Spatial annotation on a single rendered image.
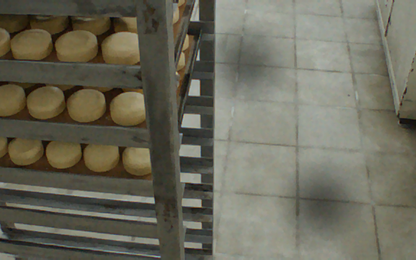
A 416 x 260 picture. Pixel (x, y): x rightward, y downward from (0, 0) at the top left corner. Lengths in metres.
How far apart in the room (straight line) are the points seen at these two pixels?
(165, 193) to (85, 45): 0.20
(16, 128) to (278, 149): 1.72
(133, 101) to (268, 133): 1.72
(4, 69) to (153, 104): 0.18
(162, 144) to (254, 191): 1.54
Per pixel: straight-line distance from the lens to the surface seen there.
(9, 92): 0.74
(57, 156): 0.75
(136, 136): 0.63
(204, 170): 1.24
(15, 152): 0.78
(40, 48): 0.64
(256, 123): 2.41
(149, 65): 0.53
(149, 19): 0.50
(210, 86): 1.10
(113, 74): 0.58
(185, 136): 1.19
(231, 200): 2.08
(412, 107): 2.43
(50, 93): 0.71
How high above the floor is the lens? 1.57
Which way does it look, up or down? 41 degrees down
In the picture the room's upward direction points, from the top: 1 degrees counter-clockwise
